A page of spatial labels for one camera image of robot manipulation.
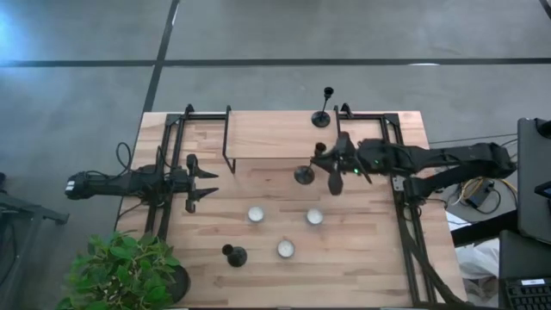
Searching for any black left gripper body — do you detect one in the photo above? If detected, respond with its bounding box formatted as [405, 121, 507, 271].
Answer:
[170, 153, 200, 214]

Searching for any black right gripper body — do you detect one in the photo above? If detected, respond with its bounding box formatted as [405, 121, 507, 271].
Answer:
[328, 132, 361, 195]

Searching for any tall black candlestick holder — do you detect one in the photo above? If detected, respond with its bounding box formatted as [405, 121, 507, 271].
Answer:
[220, 243, 249, 269]

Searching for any wooden shelf with black legs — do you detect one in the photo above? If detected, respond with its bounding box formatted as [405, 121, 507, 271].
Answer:
[221, 104, 344, 176]

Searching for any black plant pot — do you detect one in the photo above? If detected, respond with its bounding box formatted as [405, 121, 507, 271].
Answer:
[165, 263, 192, 304]

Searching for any green leafy plant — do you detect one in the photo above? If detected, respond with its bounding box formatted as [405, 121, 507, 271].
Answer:
[55, 230, 182, 310]

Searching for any black power adapter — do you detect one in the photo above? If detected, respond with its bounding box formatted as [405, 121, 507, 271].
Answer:
[467, 183, 496, 208]

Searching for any black metal stand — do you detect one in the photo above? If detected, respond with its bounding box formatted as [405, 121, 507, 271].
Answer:
[0, 171, 70, 310]

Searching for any black bar beside table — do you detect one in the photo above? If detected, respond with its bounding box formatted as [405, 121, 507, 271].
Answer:
[449, 209, 520, 247]

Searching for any white plastic bag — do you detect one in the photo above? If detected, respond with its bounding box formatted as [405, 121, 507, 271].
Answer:
[454, 239, 503, 307]

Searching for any dark grey side desk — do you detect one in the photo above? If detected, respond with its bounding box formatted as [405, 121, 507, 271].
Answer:
[517, 117, 551, 245]

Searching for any black laptop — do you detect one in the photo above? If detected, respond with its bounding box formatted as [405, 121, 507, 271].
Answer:
[498, 230, 551, 310]

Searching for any black cylinder on desk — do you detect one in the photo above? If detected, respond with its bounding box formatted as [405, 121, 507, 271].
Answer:
[535, 118, 551, 140]

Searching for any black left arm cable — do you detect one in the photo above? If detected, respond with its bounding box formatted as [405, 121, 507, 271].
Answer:
[154, 145, 170, 171]
[115, 141, 133, 173]

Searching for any black metal rig frame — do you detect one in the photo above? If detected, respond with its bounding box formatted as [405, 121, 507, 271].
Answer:
[144, 102, 468, 309]

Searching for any yellow floor cable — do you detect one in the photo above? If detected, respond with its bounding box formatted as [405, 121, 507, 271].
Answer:
[459, 176, 518, 195]

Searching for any grey floor cable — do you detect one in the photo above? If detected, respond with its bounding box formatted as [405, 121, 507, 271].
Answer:
[429, 133, 519, 145]

